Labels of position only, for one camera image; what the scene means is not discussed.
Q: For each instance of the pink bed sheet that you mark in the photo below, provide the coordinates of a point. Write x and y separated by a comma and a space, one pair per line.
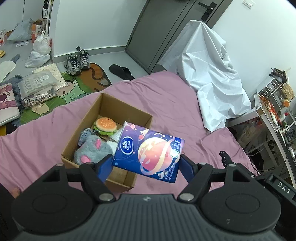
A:
173, 104

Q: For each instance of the brown cardboard box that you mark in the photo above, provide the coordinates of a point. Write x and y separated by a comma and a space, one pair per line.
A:
76, 134

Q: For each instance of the grey sneaker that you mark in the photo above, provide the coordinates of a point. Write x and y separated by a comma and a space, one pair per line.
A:
84, 59
72, 64

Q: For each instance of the white insole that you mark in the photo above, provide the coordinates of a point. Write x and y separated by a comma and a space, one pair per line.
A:
5, 69

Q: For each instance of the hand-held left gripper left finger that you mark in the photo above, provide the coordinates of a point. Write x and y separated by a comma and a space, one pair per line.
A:
104, 168

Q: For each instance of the grey mailer bag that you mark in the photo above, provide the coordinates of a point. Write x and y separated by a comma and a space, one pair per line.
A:
20, 31

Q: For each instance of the white desk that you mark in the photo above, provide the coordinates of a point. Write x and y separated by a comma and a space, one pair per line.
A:
270, 125

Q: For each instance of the white plastic bag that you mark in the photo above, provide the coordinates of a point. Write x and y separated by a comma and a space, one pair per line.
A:
37, 60
41, 45

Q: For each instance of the blue tissue pack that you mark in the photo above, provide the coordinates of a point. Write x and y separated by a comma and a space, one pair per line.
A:
148, 153

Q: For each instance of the beige dotted cloth package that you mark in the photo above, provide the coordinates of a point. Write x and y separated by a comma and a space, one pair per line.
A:
60, 76

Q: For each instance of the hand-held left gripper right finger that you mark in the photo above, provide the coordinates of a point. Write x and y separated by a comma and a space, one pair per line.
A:
188, 169

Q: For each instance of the packaged folded cloth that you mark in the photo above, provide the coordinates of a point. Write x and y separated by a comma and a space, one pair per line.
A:
37, 88

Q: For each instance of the burger plush toy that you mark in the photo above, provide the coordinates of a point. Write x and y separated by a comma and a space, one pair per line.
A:
105, 125

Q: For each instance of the cartoon floor mat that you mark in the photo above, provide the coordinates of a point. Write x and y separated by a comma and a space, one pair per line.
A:
76, 95

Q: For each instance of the wicker basket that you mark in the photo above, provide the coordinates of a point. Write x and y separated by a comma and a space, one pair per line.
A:
288, 91

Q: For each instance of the orange white carton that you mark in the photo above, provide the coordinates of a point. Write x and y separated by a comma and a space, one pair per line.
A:
37, 29

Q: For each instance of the white cloth cover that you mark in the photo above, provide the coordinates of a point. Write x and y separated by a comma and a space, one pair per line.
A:
208, 76

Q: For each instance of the grey pink paw plush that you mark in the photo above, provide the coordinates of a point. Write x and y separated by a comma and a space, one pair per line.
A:
92, 148

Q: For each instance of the small drawer organizer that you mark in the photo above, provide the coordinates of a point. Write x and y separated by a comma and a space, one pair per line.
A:
274, 89

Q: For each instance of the pink printed cushion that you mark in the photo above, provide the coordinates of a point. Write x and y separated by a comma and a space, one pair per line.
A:
7, 104

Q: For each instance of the grey door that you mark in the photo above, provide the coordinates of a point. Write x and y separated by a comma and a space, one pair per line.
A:
166, 34

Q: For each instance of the white storage rack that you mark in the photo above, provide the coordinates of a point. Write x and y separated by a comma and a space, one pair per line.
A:
47, 14

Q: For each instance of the black hair clip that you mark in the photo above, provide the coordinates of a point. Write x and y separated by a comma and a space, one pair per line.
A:
224, 158

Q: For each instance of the black slipper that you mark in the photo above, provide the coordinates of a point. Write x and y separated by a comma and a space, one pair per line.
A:
121, 71

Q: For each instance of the clear bag of white filling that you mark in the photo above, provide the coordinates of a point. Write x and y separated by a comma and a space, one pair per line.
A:
113, 144

